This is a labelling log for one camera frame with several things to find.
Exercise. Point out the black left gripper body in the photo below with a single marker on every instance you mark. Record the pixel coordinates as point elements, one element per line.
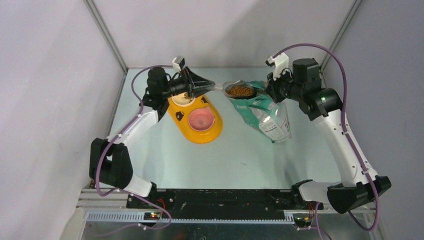
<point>187,82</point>

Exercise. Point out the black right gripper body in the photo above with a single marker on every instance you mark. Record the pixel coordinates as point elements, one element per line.
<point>282,86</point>

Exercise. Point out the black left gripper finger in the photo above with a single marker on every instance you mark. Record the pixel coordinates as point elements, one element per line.
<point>198,80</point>
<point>197,91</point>

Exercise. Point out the green white pet food bag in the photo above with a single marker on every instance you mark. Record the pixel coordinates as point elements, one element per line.
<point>262,114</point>

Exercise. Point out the clear plastic food scoop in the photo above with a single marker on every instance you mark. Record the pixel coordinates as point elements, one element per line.
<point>223,87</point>

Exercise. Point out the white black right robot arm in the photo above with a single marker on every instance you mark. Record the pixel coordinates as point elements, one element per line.
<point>360,183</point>

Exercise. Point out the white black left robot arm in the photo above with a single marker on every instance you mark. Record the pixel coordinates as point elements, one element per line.
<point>110,162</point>

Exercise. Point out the brown pet food kibble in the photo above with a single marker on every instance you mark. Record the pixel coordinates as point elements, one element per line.
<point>240,91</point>

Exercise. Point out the cream paw print bowl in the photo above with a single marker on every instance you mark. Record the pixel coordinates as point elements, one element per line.
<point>182,100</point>

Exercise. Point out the yellow double bowl feeder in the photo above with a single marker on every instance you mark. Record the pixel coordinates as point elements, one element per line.
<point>180,117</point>

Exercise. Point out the pink cat ear bowl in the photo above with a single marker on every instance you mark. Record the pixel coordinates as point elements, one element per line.
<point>201,119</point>

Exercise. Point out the right controller board with LEDs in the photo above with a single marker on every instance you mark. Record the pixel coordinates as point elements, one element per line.
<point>303,222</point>

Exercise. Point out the controller board with leds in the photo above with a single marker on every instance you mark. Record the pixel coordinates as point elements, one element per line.
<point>152,216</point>
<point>303,222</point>

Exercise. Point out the left controller board with LEDs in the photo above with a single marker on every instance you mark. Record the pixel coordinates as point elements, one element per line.
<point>152,216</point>

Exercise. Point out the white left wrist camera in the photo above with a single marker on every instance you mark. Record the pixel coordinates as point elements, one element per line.
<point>178,63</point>

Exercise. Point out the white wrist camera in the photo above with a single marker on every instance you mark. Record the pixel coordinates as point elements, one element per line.
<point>178,63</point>
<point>279,61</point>

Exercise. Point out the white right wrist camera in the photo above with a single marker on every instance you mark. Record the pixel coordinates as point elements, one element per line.
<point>279,61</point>

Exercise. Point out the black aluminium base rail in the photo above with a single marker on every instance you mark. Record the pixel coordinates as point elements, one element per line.
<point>218,206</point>

